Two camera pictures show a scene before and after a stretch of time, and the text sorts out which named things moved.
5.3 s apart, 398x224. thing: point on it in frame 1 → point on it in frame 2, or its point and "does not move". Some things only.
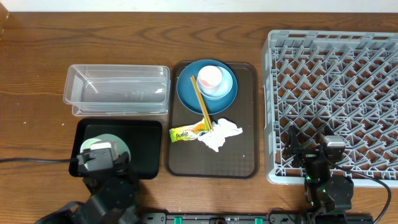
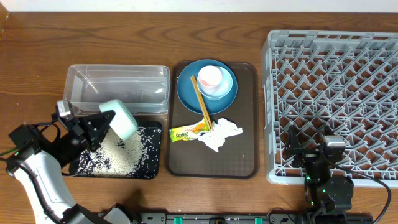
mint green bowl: (122, 147) → (123, 122)
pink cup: (209, 79) does not move
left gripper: (124, 167) → (74, 131)
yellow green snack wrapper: (190, 131) does not move
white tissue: (216, 139) does not move
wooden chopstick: (202, 103) does not move
